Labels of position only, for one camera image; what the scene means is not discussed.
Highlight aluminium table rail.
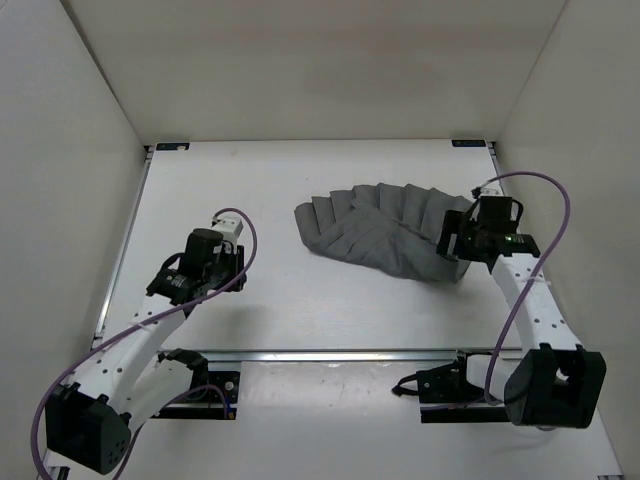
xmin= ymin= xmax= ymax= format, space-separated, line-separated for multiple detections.
xmin=487 ymin=142 xmax=508 ymax=195
xmin=90 ymin=145 xmax=155 ymax=349

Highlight right blue corner sticker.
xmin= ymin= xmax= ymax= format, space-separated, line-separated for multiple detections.
xmin=451 ymin=139 xmax=486 ymax=148

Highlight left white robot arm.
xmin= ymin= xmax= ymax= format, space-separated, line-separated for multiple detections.
xmin=44 ymin=217 xmax=246 ymax=475

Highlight left aluminium table rail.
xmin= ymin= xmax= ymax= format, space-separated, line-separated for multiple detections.
xmin=90 ymin=145 xmax=155 ymax=349

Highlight front aluminium rail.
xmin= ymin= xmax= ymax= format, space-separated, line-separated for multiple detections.
xmin=159 ymin=349 xmax=471 ymax=364

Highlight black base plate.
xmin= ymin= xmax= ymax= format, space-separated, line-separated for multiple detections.
xmin=391 ymin=359 xmax=509 ymax=424
xmin=154 ymin=363 xmax=241 ymax=421

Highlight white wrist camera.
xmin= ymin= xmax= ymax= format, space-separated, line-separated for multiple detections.
xmin=471 ymin=185 xmax=503 ymax=199
xmin=212 ymin=215 xmax=244 ymax=243

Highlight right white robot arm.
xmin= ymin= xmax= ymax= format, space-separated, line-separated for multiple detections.
xmin=392 ymin=196 xmax=606 ymax=429

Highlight right aluminium table rail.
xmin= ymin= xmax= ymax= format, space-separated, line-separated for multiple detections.
xmin=487 ymin=142 xmax=508 ymax=195

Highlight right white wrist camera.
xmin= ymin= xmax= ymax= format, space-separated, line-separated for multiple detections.
xmin=471 ymin=185 xmax=503 ymax=199

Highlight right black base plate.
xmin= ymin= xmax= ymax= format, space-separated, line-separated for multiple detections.
xmin=391 ymin=359 xmax=509 ymax=424

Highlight grey pleated skirt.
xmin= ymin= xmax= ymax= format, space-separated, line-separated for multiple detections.
xmin=294 ymin=183 xmax=471 ymax=283

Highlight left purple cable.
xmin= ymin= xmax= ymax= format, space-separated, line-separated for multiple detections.
xmin=30 ymin=208 xmax=259 ymax=476

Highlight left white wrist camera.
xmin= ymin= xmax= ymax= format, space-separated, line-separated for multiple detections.
xmin=212 ymin=215 xmax=244 ymax=243

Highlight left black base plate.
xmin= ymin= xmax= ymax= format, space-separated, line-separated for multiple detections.
xmin=154 ymin=363 xmax=241 ymax=421

